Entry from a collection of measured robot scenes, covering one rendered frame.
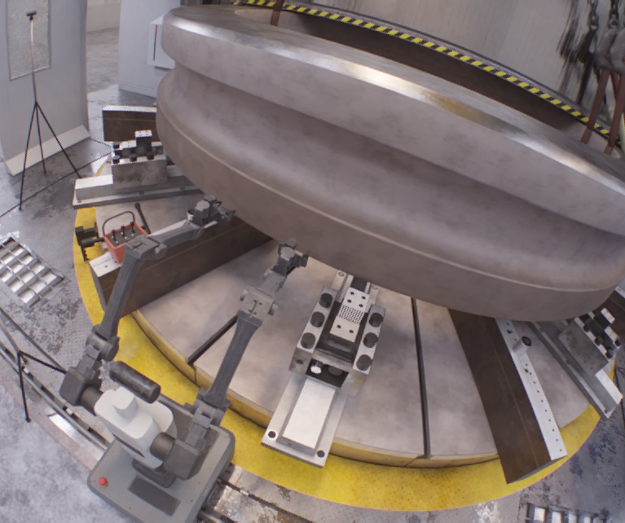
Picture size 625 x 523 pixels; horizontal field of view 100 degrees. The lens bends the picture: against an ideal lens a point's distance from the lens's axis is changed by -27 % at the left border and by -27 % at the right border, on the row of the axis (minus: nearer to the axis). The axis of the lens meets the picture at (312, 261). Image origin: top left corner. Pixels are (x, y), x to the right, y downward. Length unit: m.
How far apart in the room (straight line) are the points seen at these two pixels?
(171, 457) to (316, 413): 0.80
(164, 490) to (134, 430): 0.66
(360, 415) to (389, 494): 0.55
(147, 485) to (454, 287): 1.68
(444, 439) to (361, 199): 1.35
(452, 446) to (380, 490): 0.48
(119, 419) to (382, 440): 1.28
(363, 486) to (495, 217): 1.58
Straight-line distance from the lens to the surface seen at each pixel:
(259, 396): 1.86
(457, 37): 4.51
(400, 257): 1.61
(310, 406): 1.71
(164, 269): 2.10
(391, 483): 2.22
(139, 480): 1.79
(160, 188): 3.09
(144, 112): 3.91
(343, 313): 1.64
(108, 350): 1.29
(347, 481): 2.13
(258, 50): 1.60
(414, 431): 2.02
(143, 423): 1.16
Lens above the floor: 1.97
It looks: 40 degrees down
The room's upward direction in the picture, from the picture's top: 16 degrees clockwise
